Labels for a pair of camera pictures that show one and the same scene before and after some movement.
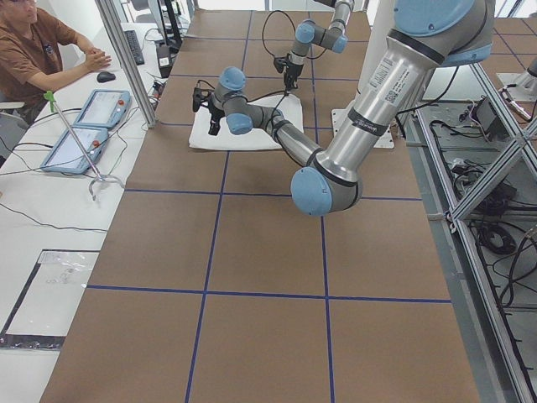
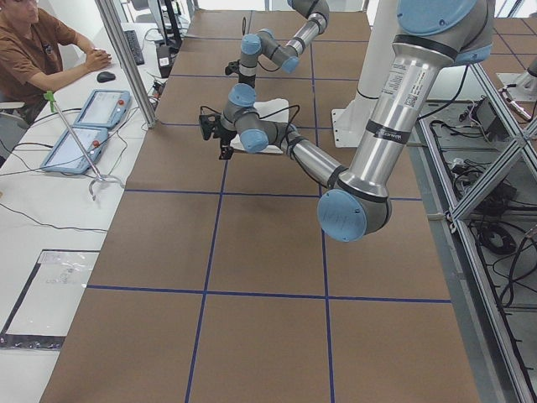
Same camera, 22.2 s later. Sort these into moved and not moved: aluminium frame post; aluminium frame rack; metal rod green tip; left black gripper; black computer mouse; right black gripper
Moved: right black gripper; left black gripper
Not moved: aluminium frame rack; black computer mouse; aluminium frame post; metal rod green tip
